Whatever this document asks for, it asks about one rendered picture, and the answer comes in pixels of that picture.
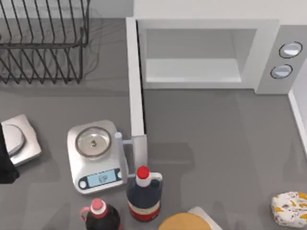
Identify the white and yellow patterned bag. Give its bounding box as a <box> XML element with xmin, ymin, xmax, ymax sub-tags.
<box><xmin>271</xmin><ymin>191</ymin><xmax>307</xmax><ymax>229</ymax></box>

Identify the dark wire dish rack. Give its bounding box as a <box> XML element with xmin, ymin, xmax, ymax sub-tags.
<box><xmin>0</xmin><ymin>0</ymin><xmax>92</xmax><ymax>85</ymax></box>

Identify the white scale with blue display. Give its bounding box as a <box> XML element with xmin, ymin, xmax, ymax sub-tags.
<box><xmin>67</xmin><ymin>119</ymin><xmax>126</xmax><ymax>195</ymax></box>

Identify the pale microwave door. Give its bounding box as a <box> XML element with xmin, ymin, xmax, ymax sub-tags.
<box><xmin>126</xmin><ymin>17</ymin><xmax>148</xmax><ymax>169</ymax></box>

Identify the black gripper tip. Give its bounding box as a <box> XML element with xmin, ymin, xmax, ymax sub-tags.
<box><xmin>0</xmin><ymin>124</ymin><xmax>20</xmax><ymax>185</ymax></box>

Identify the dark bottle with red cap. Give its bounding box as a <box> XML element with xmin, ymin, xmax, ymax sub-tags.
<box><xmin>126</xmin><ymin>165</ymin><xmax>164</xmax><ymax>222</ymax></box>

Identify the pale microwave oven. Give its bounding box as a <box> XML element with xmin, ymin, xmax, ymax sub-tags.
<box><xmin>126</xmin><ymin>16</ymin><xmax>304</xmax><ymax>95</ymax></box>

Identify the dark bottle with pink cap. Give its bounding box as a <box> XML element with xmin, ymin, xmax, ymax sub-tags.
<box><xmin>79</xmin><ymin>198</ymin><xmax>122</xmax><ymax>230</ymax></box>

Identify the silver kitchen scale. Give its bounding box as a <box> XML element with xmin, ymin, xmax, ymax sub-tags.
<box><xmin>0</xmin><ymin>114</ymin><xmax>43</xmax><ymax>168</ymax></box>

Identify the grey microwave door handle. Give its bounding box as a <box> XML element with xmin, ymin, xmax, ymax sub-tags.
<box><xmin>114</xmin><ymin>131</ymin><xmax>138</xmax><ymax>185</ymax></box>

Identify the round tan bread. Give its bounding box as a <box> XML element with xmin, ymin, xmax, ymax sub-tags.
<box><xmin>157</xmin><ymin>212</ymin><xmax>217</xmax><ymax>230</ymax></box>

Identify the white flat box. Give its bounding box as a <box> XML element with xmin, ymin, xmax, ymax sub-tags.
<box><xmin>187</xmin><ymin>206</ymin><xmax>224</xmax><ymax>230</ymax></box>

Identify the grey microwave knob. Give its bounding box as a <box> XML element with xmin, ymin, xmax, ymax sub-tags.
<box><xmin>278</xmin><ymin>41</ymin><xmax>303</xmax><ymax>59</ymax></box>
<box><xmin>270</xmin><ymin>64</ymin><xmax>294</xmax><ymax>80</ymax></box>

